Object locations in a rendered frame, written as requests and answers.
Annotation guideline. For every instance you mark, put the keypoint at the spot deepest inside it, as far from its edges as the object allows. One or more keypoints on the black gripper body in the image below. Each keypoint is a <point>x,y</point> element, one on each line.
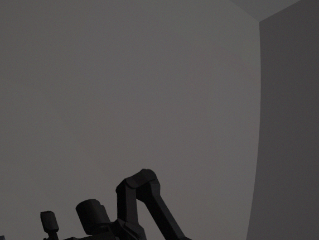
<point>49,224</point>

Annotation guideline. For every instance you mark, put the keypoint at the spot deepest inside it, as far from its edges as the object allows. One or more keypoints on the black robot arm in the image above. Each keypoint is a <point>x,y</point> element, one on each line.
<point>143,186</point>

